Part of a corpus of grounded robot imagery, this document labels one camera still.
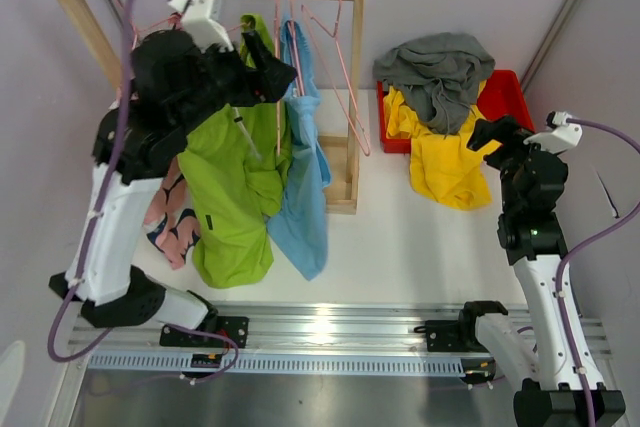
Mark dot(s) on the aluminium mounting rail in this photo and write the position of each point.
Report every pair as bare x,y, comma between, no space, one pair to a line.
321,328

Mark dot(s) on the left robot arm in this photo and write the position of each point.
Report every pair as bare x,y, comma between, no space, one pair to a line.
131,156

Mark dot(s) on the yellow shorts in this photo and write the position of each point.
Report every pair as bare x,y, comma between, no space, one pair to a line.
441,167

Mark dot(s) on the pink hanger of blue shorts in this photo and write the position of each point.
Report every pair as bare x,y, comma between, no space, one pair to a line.
294,48

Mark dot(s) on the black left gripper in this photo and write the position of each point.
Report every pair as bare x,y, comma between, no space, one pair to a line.
267,81

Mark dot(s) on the light blue shorts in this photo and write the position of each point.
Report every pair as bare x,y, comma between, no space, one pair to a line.
300,228

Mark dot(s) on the pink hanger of green shorts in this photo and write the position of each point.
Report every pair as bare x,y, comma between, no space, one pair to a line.
217,12

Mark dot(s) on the grey shorts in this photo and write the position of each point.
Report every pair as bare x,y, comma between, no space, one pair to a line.
439,76

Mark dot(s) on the pink wire hanger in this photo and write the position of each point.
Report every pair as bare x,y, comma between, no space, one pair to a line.
351,111

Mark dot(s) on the red plastic tray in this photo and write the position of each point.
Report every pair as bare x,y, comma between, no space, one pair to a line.
501,95

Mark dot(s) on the slotted cable duct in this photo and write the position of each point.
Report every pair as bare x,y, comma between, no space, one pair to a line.
411,366

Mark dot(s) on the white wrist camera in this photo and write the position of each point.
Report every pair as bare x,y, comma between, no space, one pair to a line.
198,21
562,134

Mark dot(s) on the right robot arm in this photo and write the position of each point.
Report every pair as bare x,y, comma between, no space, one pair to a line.
556,382

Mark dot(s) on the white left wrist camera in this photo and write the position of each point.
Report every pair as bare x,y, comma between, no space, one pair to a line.
198,21

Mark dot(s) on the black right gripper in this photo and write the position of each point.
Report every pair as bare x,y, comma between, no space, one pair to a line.
504,130

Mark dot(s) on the lime green shorts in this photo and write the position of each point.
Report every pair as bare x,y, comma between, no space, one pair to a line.
236,165

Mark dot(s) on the pink shark print shorts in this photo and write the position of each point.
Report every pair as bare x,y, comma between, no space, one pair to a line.
170,222

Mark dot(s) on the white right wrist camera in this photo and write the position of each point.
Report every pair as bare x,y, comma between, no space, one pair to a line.
562,134

